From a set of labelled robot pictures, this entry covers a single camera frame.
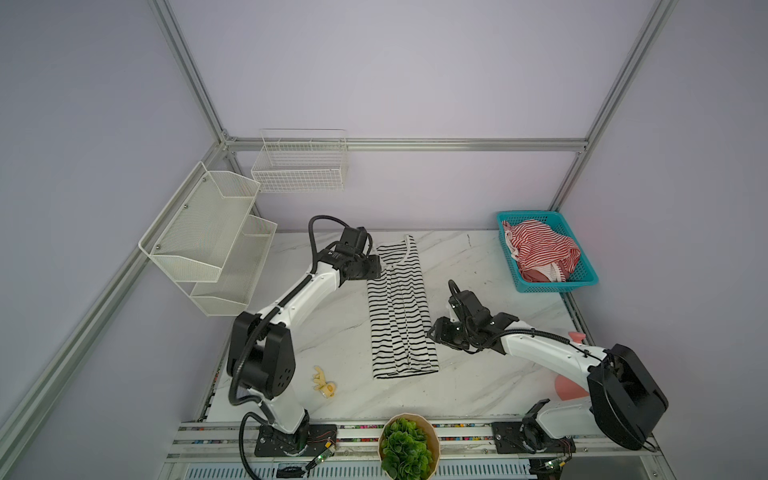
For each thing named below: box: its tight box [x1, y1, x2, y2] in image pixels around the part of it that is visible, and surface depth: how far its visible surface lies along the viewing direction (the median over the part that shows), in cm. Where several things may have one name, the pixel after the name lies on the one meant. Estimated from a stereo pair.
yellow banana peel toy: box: [313, 366, 337, 399], surface depth 82 cm
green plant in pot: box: [378, 412, 441, 480], surface depth 65 cm
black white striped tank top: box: [367, 235, 439, 380], surface depth 97 cm
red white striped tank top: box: [502, 220, 581, 283], surface depth 106 cm
